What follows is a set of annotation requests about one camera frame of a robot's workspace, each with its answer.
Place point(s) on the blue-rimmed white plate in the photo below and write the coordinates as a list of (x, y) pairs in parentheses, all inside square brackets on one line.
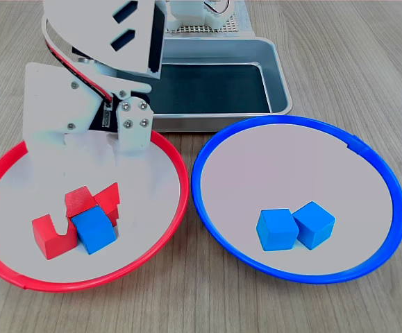
[(291, 166)]

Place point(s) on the blue cube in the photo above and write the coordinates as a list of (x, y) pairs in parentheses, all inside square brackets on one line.
[(315, 223), (94, 232), (277, 230)]

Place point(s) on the black mat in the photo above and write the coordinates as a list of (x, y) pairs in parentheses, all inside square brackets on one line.
[(214, 90)]

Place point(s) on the pale perforated plate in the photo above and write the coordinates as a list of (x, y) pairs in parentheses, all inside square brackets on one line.
[(228, 28)]

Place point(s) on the red cube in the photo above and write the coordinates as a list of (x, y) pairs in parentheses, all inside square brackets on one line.
[(79, 201), (48, 243), (108, 197)]

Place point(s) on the steel tray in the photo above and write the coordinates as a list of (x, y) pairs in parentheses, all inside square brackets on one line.
[(278, 86)]

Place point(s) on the red-rimmed white plate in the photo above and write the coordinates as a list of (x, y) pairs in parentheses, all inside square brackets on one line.
[(145, 208)]

